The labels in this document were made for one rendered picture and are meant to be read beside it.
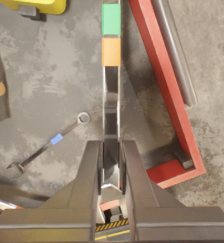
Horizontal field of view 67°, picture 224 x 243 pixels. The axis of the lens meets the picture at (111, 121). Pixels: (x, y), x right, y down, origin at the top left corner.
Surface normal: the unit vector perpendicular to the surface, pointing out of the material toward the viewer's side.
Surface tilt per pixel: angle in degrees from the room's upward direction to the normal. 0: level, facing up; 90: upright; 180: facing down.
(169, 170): 90
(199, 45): 0
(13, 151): 0
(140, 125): 0
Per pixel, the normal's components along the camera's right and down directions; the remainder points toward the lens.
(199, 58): 0.01, 0.28
